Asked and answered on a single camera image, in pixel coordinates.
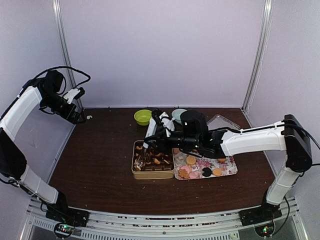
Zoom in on aluminium corner post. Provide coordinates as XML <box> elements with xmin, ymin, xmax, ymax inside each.
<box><xmin>51</xmin><ymin>0</ymin><xmax>83</xmax><ymax>108</ymax></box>
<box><xmin>242</xmin><ymin>0</ymin><xmax>274</xmax><ymax>115</ymax></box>

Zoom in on pink round cookie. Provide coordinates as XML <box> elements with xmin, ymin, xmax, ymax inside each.
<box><xmin>180</xmin><ymin>165</ymin><xmax>192</xmax><ymax>174</ymax></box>

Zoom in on gold cookie tin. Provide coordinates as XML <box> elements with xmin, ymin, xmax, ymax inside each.
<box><xmin>131</xmin><ymin>140</ymin><xmax>175</xmax><ymax>180</ymax></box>

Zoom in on aluminium corner post right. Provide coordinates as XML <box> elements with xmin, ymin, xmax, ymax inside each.
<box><xmin>242</xmin><ymin>0</ymin><xmax>274</xmax><ymax>115</ymax></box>

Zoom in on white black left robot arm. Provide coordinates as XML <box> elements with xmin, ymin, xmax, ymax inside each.
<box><xmin>0</xmin><ymin>65</ymin><xmax>86</xmax><ymax>222</ymax></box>

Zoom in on light blue striped bowl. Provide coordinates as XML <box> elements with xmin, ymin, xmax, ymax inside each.
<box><xmin>171</xmin><ymin>108</ymin><xmax>187</xmax><ymax>125</ymax></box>

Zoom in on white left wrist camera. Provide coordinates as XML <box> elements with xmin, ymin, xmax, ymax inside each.
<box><xmin>62</xmin><ymin>87</ymin><xmax>85</xmax><ymax>104</ymax></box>

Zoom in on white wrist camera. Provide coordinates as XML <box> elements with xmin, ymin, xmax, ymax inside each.
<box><xmin>145</xmin><ymin>108</ymin><xmax>175</xmax><ymax>138</ymax></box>
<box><xmin>62</xmin><ymin>87</ymin><xmax>85</xmax><ymax>104</ymax></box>

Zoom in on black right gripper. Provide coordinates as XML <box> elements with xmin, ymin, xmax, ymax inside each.
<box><xmin>143</xmin><ymin>127</ymin><xmax>200</xmax><ymax>156</ymax></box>

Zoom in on metal serving tongs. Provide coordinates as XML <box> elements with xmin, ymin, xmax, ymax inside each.
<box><xmin>134</xmin><ymin>144</ymin><xmax>148</xmax><ymax>172</ymax></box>

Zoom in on black sandwich cookie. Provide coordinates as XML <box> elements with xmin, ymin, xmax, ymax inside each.
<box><xmin>202</xmin><ymin>167</ymin><xmax>212</xmax><ymax>178</ymax></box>

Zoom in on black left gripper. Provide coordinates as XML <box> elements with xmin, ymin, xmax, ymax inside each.
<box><xmin>41</xmin><ymin>91</ymin><xmax>86</xmax><ymax>124</ymax></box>

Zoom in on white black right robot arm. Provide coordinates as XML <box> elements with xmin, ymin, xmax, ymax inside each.
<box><xmin>143</xmin><ymin>109</ymin><xmax>313</xmax><ymax>226</ymax></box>

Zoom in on floral cookie tray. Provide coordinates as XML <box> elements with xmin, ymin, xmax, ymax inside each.
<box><xmin>172</xmin><ymin>151</ymin><xmax>238</xmax><ymax>180</ymax></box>

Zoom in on aluminium front rail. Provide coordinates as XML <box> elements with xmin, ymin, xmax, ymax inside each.
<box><xmin>19</xmin><ymin>196</ymin><xmax>310</xmax><ymax>240</ymax></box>

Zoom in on green bowl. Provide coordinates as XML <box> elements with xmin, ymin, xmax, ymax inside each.
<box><xmin>133</xmin><ymin>109</ymin><xmax>152</xmax><ymax>126</ymax></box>

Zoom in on aluminium corner post left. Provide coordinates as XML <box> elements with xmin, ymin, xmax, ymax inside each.
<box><xmin>51</xmin><ymin>0</ymin><xmax>83</xmax><ymax>108</ymax></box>

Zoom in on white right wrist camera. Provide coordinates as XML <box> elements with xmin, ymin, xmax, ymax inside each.
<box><xmin>145</xmin><ymin>108</ymin><xmax>175</xmax><ymax>138</ymax></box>

